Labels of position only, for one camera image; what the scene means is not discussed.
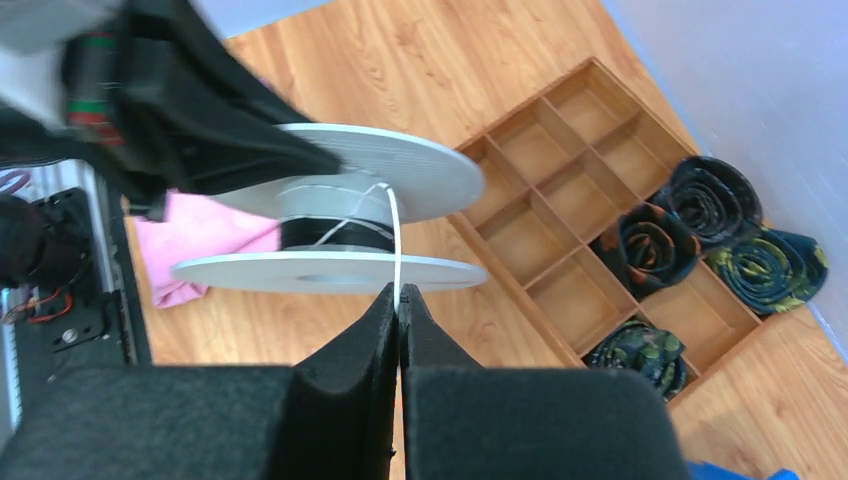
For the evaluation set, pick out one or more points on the grey perforated cable spool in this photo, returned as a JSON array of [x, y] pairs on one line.
[[340, 233]]

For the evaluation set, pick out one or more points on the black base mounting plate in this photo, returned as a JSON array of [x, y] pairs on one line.
[[81, 306]]

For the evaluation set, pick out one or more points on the green patterned rolled tie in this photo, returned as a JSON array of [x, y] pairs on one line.
[[654, 353]]

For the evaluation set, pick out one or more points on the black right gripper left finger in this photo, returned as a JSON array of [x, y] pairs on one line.
[[328, 417]]

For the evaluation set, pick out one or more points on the orange black rolled tie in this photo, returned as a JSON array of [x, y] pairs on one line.
[[647, 249]]

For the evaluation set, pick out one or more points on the green yellow rolled tie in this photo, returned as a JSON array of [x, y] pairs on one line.
[[773, 272]]

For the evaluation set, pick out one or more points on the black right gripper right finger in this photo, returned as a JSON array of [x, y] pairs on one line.
[[465, 421]]

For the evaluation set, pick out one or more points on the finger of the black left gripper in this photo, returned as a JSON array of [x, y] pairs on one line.
[[265, 159]]

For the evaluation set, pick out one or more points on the pink folded cloth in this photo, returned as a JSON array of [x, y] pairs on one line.
[[195, 227]]

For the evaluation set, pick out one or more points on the wooden divided tray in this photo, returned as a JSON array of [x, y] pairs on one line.
[[560, 168]]

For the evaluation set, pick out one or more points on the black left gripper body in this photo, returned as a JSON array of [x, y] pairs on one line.
[[163, 105]]

